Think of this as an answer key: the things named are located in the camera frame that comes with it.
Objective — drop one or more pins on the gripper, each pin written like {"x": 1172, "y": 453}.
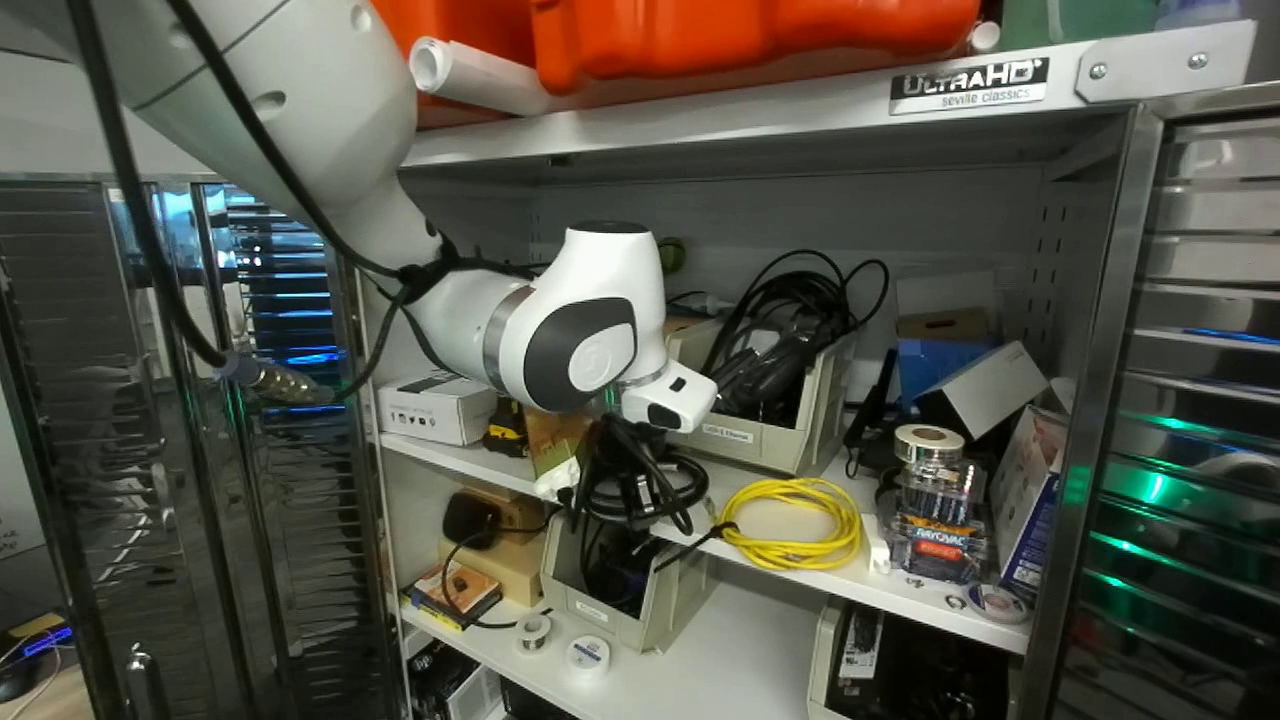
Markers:
{"x": 634, "y": 440}

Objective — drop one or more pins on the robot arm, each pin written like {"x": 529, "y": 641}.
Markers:
{"x": 300, "y": 100}

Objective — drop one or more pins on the white box with black label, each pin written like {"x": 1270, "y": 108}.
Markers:
{"x": 435, "y": 410}

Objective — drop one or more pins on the brown cardboard box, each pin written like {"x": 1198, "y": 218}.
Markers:
{"x": 940, "y": 325}

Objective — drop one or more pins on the tilted white cardboard box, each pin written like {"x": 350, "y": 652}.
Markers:
{"x": 990, "y": 385}

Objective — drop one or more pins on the white box with blue print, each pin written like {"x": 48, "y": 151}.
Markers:
{"x": 1030, "y": 500}

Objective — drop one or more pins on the large beige storage bin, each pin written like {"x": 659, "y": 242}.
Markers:
{"x": 775, "y": 445}

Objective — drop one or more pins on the small beige storage bin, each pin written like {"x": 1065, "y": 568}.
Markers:
{"x": 660, "y": 610}

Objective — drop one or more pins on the black power adapter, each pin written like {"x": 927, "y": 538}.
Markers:
{"x": 468, "y": 518}

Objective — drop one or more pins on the white tape roll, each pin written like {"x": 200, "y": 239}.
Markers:
{"x": 587, "y": 653}

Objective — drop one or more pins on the orange and black booklet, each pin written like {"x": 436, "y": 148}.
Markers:
{"x": 455, "y": 592}

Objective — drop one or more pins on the grey metal cabinet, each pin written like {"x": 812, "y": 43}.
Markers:
{"x": 760, "y": 200}

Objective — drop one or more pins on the roll of silver tape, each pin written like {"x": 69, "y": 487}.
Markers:
{"x": 928, "y": 445}

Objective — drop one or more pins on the pack of batteries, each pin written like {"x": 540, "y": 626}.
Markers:
{"x": 935, "y": 530}

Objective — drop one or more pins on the roll of white paper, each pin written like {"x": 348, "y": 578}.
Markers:
{"x": 480, "y": 75}

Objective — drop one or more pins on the small roll of tape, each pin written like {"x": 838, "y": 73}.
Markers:
{"x": 998, "y": 603}

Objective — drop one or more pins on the orange plastic container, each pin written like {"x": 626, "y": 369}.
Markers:
{"x": 700, "y": 35}

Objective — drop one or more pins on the mirrored steel cabinet door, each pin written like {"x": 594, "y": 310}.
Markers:
{"x": 1190, "y": 400}
{"x": 90, "y": 450}

